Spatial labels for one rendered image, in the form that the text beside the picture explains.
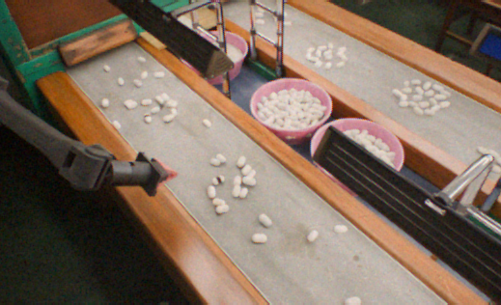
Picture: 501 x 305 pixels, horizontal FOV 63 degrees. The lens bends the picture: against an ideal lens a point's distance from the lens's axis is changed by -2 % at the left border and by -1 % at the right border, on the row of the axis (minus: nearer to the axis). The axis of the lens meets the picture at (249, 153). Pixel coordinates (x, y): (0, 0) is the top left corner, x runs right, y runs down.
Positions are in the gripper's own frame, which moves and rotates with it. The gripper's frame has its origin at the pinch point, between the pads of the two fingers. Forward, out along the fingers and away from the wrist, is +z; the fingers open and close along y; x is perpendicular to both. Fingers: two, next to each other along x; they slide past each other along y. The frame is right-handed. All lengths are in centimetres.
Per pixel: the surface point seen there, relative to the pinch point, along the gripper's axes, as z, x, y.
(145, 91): 22, -1, 51
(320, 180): 31.0, -13.5, -20.6
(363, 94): 64, -37, -2
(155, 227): -1.7, 13.7, -4.1
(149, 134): 13.3, 5.3, 29.8
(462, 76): 86, -58, -21
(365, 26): 88, -59, 24
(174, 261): -2.9, 14.6, -15.3
